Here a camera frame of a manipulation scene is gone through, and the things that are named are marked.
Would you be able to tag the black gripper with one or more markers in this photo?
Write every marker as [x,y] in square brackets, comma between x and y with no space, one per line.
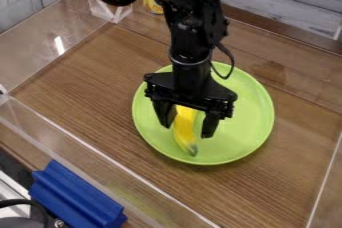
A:
[208,96]

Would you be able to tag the yellow banana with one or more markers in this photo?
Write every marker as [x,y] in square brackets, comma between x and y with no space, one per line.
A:
[183,129]

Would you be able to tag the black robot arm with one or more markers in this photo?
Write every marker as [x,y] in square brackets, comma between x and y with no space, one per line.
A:
[198,27]

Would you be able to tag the green plate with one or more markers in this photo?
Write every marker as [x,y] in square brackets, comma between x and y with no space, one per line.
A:
[240,134]

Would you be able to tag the yellow labelled tin can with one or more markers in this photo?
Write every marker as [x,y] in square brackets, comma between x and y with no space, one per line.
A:
[153,7]

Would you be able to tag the blue plastic clamp block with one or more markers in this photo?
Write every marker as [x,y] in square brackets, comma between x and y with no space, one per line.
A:
[74,200]

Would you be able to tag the clear acrylic enclosure wall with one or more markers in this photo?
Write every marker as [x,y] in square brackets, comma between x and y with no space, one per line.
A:
[73,69]

